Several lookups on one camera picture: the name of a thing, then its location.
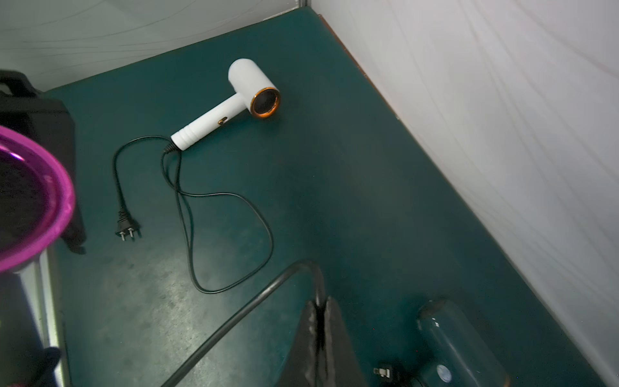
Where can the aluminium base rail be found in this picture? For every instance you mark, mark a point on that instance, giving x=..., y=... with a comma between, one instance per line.
x=40, y=281

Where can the grey hair dryer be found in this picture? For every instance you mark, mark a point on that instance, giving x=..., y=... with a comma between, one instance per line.
x=37, y=199

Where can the green hair dryer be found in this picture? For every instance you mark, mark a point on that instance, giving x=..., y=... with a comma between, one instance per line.
x=460, y=357

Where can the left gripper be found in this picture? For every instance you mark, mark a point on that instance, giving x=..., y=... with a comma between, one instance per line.
x=47, y=122

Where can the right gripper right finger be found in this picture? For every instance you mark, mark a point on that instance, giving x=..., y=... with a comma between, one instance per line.
x=338, y=365

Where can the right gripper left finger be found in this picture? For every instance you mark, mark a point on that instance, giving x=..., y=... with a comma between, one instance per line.
x=300, y=368

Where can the green table mat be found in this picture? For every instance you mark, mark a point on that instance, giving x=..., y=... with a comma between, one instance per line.
x=333, y=177

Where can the white hair dryer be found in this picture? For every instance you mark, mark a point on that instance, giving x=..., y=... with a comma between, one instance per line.
x=254, y=92

